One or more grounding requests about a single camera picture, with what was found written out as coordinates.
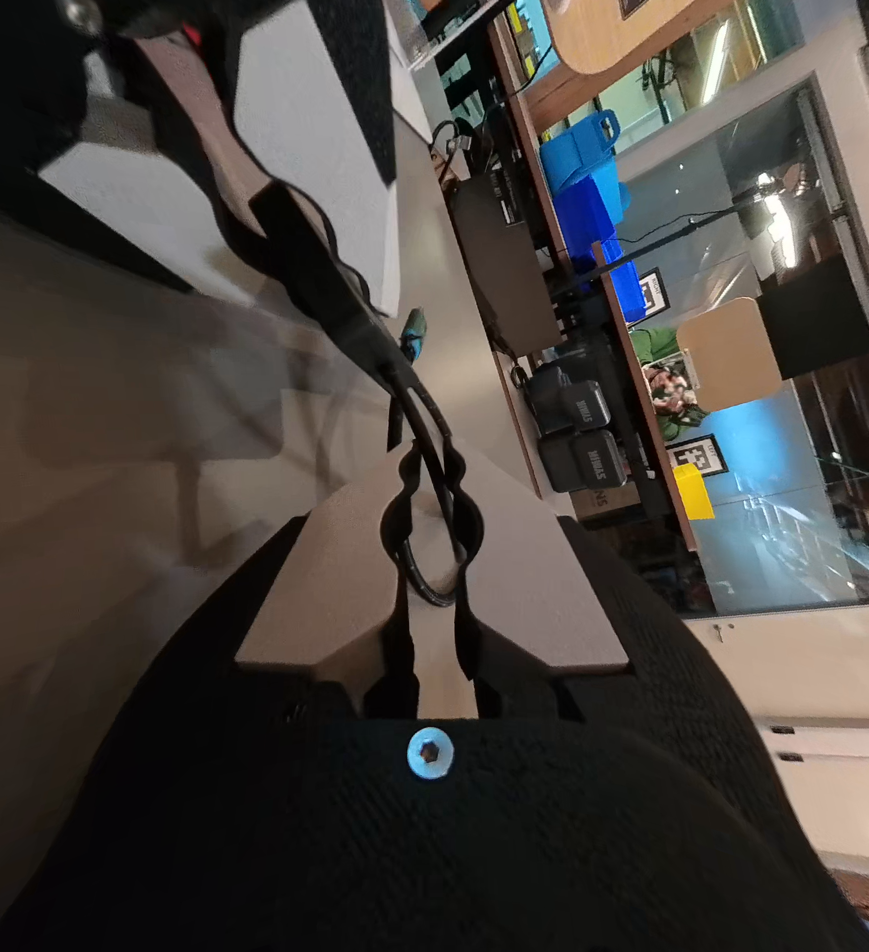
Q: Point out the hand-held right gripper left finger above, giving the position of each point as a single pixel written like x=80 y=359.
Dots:
x=323 y=595

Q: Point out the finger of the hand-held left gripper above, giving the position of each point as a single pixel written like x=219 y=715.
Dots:
x=308 y=111
x=159 y=201

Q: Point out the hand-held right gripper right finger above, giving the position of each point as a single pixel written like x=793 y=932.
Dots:
x=538 y=595

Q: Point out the grey port hub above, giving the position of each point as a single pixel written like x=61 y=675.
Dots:
x=315 y=268

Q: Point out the printed cardboard box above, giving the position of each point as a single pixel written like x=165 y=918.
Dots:
x=601 y=504

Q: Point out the printed marker tag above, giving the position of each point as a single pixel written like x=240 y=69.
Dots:
x=654 y=291
x=698 y=455

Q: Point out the black equipment case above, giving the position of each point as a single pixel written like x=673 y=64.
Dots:
x=505 y=260

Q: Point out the stack of blue bins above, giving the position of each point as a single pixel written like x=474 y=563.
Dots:
x=590 y=201

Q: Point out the beige board with white rim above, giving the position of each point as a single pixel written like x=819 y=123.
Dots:
x=627 y=33

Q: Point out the black monitor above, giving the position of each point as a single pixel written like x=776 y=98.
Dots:
x=817 y=316

